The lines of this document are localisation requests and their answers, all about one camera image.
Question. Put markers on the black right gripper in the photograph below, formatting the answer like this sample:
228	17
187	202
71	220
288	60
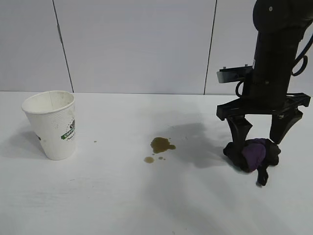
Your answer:
269	85

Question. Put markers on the purple and black cloth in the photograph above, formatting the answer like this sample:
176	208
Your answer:
254	154

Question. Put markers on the white paper coffee cup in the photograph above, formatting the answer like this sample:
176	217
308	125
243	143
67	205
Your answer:
56	137

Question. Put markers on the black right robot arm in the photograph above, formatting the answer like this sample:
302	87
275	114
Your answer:
276	17

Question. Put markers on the large brown coffee puddle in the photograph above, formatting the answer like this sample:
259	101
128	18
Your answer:
160	145

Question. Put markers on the round brown coffee drop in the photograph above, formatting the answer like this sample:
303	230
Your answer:
148	159

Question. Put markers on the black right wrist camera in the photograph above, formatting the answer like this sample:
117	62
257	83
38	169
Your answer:
232	74

